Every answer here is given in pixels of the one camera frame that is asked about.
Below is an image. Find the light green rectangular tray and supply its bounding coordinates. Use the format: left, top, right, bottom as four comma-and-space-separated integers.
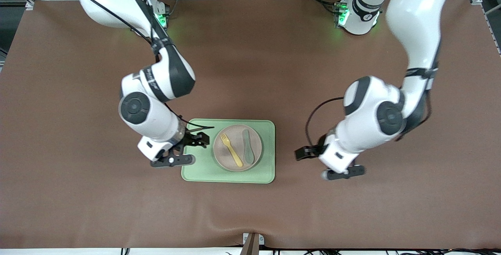
181, 119, 276, 184

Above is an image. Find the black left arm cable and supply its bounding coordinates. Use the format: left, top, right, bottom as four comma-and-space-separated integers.
305, 97, 345, 149

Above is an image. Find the metal table clamp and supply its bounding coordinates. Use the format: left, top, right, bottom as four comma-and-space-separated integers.
240, 232, 265, 255

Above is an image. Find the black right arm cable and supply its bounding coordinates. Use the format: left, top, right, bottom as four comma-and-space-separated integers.
68, 0, 215, 132

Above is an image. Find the sage green plastic spoon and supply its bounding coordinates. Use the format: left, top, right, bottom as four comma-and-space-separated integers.
242, 129, 255, 165

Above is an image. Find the yellow plastic fork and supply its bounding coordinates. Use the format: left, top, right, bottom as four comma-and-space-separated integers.
220, 133, 244, 168

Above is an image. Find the round beige plate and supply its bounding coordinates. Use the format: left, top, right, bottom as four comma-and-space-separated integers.
213, 124, 263, 172

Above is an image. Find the brown table mat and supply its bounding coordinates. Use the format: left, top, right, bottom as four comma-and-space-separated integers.
0, 0, 501, 250

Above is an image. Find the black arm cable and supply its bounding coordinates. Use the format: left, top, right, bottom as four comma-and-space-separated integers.
305, 97, 345, 149
68, 0, 215, 132

